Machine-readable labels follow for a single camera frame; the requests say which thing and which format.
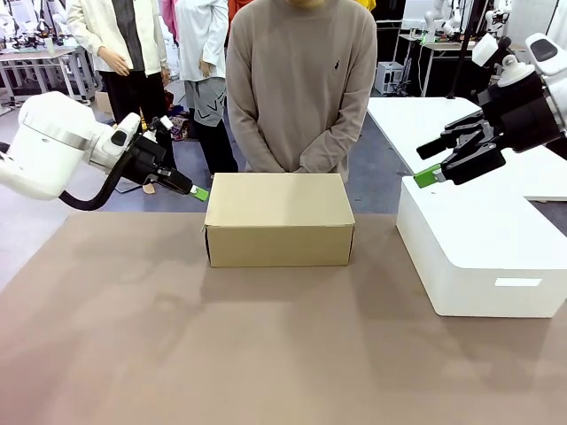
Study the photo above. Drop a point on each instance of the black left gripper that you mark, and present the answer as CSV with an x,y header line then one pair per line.
x,y
146,159

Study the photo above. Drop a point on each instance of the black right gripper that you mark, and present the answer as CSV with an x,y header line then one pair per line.
x,y
518,119

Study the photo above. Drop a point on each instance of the brown cardboard shoe box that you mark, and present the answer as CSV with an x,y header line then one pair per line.
x,y
279,212

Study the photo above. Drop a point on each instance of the person's right forearm beige sleeve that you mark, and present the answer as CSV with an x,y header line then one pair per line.
x,y
257,141

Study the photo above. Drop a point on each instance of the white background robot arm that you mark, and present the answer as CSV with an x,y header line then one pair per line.
x,y
432,20

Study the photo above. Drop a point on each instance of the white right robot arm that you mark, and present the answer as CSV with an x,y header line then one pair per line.
x,y
553,57

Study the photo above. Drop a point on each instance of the person's left forearm beige sleeve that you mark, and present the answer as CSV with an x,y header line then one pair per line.
x,y
336,137

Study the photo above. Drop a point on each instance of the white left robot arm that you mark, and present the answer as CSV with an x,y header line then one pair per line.
x,y
48,146

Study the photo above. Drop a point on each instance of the white storage box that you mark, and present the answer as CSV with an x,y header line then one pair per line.
x,y
465,230

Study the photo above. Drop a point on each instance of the colourful clothes pile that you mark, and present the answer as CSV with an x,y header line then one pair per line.
x,y
181,126

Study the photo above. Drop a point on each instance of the black vertical pole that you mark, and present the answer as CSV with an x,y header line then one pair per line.
x,y
460,48

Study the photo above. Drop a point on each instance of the white plastic crate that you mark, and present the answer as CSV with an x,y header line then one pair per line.
x,y
390,77

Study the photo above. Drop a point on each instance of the small brown cardboard carton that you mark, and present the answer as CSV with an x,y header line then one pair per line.
x,y
104,104

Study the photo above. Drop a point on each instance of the mannequin white shirt grey shorts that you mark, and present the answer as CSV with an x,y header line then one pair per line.
x,y
201,44

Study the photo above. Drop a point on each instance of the mannequin white jacket black trousers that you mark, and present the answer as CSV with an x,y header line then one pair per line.
x,y
119,44

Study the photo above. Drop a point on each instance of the person's beige sweater torso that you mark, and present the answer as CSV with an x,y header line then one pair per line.
x,y
301,66

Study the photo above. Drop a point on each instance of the grey background workbench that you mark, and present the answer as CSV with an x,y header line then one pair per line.
x,y
35,55

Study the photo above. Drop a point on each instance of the metal mannequin base plate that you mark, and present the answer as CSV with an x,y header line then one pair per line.
x,y
128,188

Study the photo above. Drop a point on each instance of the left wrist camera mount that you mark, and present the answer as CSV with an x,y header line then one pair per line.
x,y
165,121

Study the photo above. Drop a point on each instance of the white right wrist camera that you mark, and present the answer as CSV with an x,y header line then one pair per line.
x,y
485,48

